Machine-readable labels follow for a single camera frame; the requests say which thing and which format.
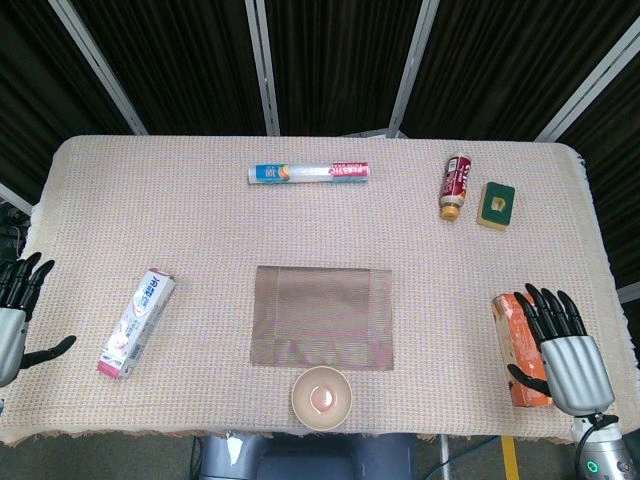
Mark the green yellow sponge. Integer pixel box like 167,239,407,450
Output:
476,180,517,231

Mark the beige woven tablecloth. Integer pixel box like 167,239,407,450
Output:
0,133,629,448

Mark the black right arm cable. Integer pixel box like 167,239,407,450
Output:
573,413,621,480

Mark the brown woven placemat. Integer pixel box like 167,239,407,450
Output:
249,265,396,372

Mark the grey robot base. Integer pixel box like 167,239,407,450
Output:
192,432,416,480

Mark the plastic wrap roll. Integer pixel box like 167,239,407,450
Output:
246,160,372,187

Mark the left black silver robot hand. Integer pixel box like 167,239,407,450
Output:
0,251,78,389

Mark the white pink toothpaste box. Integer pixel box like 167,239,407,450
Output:
95,267,177,380

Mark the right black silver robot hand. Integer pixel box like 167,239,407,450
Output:
506,282,616,417

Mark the green floor cable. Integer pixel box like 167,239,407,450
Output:
424,434,501,480

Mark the light brown bowl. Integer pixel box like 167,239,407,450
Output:
291,365,354,432

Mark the orange snack box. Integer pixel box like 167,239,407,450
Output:
490,292,555,409

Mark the red bottle with yellow cap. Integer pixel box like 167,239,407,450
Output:
439,154,474,221

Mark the dark screen panel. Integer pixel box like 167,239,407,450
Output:
554,44,640,291
402,0,640,141
0,0,137,204
69,0,266,136
264,0,426,136

